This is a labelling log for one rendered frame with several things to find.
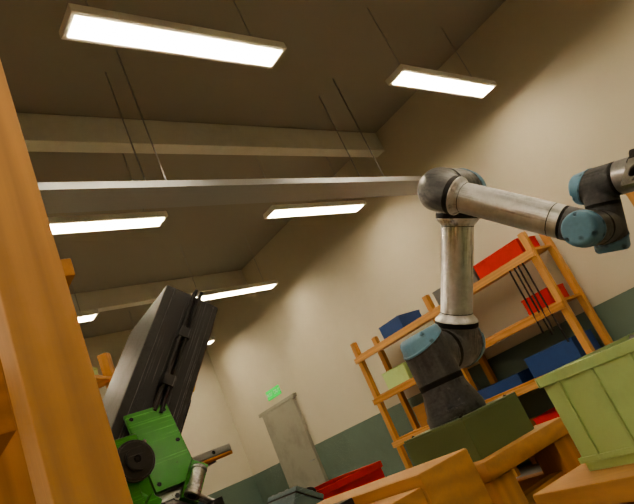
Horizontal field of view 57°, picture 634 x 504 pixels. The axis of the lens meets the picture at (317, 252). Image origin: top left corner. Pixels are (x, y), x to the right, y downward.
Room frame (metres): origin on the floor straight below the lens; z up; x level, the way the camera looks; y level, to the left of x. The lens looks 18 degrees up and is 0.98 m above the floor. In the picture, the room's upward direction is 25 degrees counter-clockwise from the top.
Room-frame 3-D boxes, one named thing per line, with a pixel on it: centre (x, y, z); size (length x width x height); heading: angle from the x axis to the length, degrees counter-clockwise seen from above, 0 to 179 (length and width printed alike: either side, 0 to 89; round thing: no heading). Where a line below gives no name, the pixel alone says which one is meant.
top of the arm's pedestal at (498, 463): (1.55, -0.15, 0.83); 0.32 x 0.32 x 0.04; 41
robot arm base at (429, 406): (1.54, -0.15, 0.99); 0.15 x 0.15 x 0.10
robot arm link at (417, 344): (1.55, -0.15, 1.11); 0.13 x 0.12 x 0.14; 140
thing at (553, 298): (7.16, -1.10, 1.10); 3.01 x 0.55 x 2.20; 45
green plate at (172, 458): (1.48, 0.57, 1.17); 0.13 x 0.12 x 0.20; 43
